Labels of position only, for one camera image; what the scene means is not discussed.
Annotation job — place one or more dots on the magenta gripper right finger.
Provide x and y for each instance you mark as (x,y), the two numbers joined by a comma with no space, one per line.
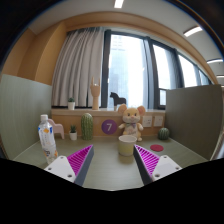
(153,167)

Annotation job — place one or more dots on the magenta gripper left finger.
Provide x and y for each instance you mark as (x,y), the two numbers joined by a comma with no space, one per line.
(73,168)

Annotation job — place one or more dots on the clear plastic water bottle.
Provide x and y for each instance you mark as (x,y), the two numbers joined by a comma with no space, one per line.
(46,135)

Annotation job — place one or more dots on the red round coaster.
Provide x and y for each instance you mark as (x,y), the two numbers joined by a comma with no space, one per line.
(156,148)

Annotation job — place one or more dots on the round green cactus figure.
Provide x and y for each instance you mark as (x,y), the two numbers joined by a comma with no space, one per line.
(163,134)

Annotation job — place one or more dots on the pale yellow paper cup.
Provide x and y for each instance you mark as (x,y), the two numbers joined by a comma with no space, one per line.
(126,144)

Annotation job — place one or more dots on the small potted plant on table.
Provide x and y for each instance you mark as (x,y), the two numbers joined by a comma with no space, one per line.
(73,133)

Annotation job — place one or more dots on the pink toy horse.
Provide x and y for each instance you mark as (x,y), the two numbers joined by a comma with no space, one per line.
(57,128)

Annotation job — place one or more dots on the tall green cactus figure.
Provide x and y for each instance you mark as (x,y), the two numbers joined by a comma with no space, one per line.
(87,126)

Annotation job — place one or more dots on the plush mouse toy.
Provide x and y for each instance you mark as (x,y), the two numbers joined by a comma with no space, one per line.
(131,120)

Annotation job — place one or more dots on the purple round number sign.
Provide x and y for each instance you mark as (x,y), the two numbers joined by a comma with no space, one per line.
(109,127)

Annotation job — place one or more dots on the small potted plant on sill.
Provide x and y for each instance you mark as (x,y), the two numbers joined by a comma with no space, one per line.
(71,103)

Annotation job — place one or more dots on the green right partition panel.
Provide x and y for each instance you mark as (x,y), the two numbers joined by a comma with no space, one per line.
(194,117)

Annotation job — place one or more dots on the green partition panel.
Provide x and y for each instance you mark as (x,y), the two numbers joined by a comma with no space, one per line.
(22,102)
(194,117)

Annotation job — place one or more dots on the black toy horse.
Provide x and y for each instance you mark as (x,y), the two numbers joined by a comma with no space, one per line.
(117,100)

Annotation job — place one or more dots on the wooden hand model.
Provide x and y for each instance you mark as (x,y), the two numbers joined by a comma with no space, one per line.
(95,92)

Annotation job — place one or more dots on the green left partition panel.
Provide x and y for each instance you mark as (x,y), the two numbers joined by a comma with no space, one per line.
(22,102)

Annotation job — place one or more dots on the beige curtain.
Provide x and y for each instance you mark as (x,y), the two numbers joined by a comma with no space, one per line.
(79,62)

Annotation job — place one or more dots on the white wall socket left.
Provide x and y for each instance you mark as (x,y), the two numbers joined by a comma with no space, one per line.
(147,121)

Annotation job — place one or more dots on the white wall socket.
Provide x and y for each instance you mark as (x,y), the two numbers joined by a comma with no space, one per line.
(158,121)
(147,121)

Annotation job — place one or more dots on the white wall socket right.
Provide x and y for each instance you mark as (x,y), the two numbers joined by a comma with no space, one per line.
(158,121)

